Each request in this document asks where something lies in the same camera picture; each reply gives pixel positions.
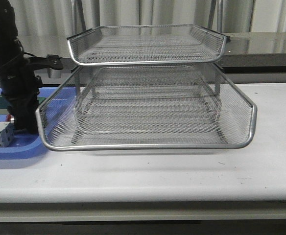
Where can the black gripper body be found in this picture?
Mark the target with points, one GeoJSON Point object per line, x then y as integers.
{"type": "Point", "coordinates": [20, 87]}

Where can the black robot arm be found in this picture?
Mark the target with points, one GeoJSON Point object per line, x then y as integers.
{"type": "Point", "coordinates": [10, 45]}

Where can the green electrical terminal block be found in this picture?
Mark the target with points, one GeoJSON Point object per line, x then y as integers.
{"type": "Point", "coordinates": [20, 106]}

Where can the blue plastic tray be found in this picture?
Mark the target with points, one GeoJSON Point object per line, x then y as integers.
{"type": "Point", "coordinates": [60, 127]}

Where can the white grey curtain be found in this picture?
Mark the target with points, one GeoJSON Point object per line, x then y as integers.
{"type": "Point", "coordinates": [54, 17]}

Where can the grey stone counter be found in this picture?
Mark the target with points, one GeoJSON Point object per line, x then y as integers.
{"type": "Point", "coordinates": [245, 53]}

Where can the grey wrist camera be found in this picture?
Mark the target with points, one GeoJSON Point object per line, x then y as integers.
{"type": "Point", "coordinates": [53, 73]}

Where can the silver wire rack frame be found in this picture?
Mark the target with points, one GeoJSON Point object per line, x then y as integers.
{"type": "Point", "coordinates": [147, 86]}

